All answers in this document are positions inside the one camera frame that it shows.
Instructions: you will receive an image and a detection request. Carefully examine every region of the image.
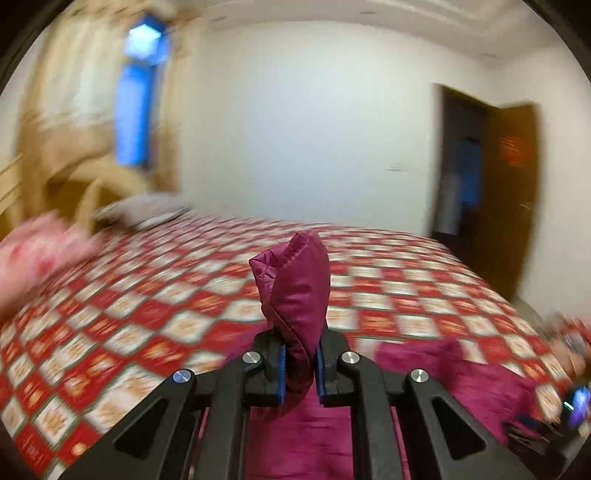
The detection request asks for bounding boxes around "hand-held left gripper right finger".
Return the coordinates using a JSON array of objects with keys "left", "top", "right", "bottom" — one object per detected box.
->
[{"left": 316, "top": 330, "right": 532, "bottom": 480}]

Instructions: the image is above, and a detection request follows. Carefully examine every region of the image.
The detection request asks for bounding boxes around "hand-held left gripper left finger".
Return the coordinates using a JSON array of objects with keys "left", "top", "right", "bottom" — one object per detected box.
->
[{"left": 60, "top": 330, "right": 285, "bottom": 480}]

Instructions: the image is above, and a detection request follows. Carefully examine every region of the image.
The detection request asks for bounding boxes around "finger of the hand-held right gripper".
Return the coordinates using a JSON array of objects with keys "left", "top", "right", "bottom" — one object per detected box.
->
[{"left": 505, "top": 414, "right": 555, "bottom": 446}]

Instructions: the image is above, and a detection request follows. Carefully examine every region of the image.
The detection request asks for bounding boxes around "magenta puffer jacket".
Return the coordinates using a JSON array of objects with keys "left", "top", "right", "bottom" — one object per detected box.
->
[{"left": 198, "top": 230, "right": 550, "bottom": 480}]

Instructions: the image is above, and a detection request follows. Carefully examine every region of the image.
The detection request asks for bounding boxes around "red checkered printed blanket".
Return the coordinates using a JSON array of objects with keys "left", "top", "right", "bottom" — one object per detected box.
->
[{"left": 0, "top": 212, "right": 591, "bottom": 480}]

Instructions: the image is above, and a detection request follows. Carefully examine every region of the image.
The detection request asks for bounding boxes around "grey striped pillow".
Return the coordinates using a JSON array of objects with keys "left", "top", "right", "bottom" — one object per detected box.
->
[{"left": 92, "top": 193, "right": 192, "bottom": 232}]

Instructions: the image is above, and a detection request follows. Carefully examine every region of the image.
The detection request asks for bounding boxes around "brown wooden door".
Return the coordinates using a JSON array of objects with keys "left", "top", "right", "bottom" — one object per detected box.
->
[{"left": 480, "top": 104, "right": 542, "bottom": 302}]

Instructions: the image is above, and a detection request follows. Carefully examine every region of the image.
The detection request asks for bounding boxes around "wooden headboard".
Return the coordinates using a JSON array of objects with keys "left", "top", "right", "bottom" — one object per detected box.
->
[{"left": 0, "top": 152, "right": 151, "bottom": 232}]

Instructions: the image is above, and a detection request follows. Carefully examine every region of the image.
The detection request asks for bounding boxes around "pink pillow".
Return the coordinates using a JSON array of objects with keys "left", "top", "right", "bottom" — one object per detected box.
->
[{"left": 0, "top": 212, "right": 100, "bottom": 319}]

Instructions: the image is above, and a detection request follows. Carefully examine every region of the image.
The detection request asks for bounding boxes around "red door decoration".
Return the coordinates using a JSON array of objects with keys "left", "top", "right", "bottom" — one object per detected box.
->
[{"left": 500, "top": 134, "right": 528, "bottom": 168}]

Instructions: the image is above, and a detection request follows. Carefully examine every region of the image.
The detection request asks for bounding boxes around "beige patterned curtain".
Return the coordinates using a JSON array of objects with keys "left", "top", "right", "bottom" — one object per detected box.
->
[
  {"left": 14, "top": 7, "right": 130, "bottom": 185},
  {"left": 148, "top": 14, "right": 188, "bottom": 192}
]

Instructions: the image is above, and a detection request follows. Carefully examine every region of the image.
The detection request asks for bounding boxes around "window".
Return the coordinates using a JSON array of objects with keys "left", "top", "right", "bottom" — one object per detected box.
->
[{"left": 113, "top": 16, "right": 163, "bottom": 169}]

